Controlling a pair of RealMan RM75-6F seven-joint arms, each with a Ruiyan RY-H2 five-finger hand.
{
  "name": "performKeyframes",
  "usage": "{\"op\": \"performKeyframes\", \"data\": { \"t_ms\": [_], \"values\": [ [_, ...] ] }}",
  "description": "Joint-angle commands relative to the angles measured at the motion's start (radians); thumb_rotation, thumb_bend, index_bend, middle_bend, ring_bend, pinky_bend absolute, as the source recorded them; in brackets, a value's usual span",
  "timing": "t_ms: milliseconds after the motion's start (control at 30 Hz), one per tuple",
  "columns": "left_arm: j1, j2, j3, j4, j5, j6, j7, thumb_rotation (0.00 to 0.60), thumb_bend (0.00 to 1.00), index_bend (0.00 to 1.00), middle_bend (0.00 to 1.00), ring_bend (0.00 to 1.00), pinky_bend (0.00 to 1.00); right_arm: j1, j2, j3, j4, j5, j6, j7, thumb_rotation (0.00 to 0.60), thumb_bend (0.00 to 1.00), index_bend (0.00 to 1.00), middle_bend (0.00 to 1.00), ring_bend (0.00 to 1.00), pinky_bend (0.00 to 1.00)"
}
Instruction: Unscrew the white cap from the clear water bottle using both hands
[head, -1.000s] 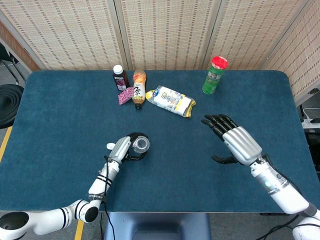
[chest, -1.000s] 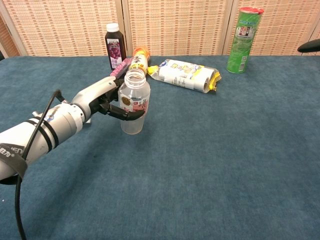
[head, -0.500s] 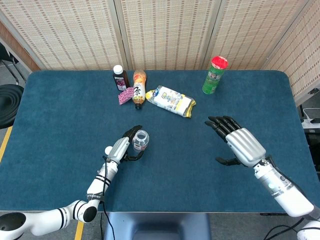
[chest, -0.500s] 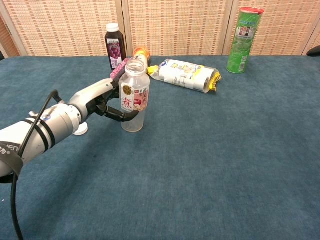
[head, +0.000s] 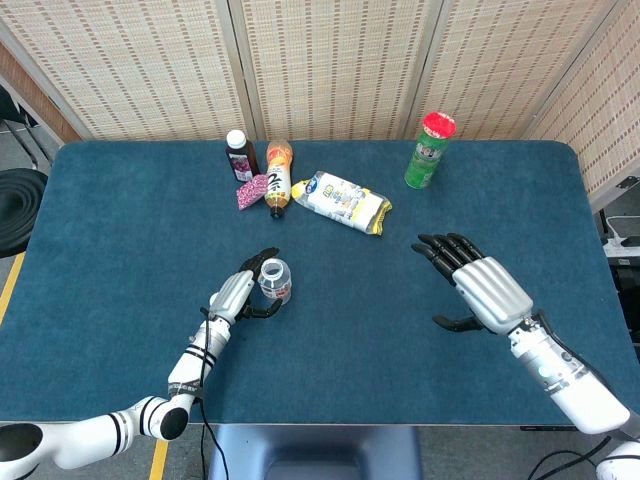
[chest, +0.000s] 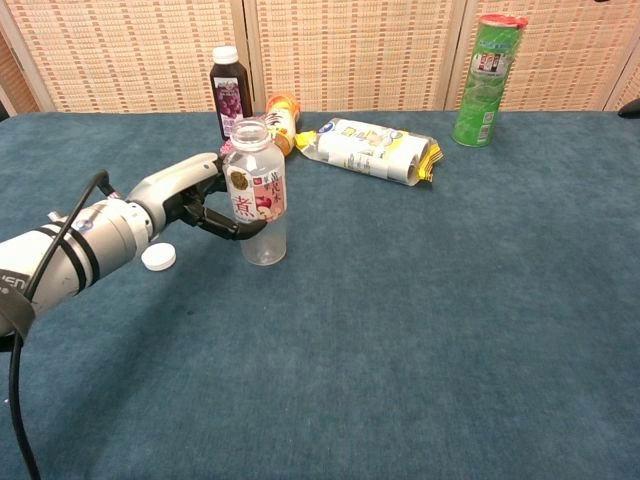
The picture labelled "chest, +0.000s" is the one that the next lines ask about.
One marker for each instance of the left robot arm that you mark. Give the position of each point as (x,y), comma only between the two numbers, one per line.
(110,235)

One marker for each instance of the purple grape juice bottle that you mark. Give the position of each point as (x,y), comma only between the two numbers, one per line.
(231,95)

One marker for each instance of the pink snack packet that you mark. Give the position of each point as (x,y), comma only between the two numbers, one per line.
(224,147)

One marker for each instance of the orange drink bottle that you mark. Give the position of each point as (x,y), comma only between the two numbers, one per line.
(284,115)

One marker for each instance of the clear plastic water bottle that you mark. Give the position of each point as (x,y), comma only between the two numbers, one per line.
(265,247)

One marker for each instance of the green chips can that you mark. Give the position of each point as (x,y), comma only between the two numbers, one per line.
(482,85)

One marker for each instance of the yellow white snack bag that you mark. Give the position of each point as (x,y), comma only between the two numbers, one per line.
(380,150)

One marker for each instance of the white plastic bottle cap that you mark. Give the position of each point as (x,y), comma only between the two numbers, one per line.
(158,257)

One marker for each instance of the woven folding screen panel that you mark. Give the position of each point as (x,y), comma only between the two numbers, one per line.
(355,55)
(575,55)
(125,55)

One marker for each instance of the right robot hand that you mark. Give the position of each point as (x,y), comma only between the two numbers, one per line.
(632,109)

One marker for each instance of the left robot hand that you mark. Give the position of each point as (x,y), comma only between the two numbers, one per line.
(165,185)

